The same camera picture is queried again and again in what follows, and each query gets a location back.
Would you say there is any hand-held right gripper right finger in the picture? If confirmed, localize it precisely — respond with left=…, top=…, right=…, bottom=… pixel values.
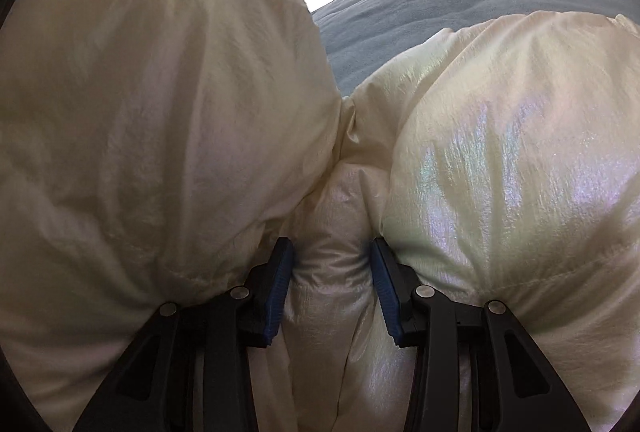
left=370, top=237, right=581, bottom=432

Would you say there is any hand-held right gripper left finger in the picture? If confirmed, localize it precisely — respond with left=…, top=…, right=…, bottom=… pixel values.
left=72, top=237, right=296, bottom=432

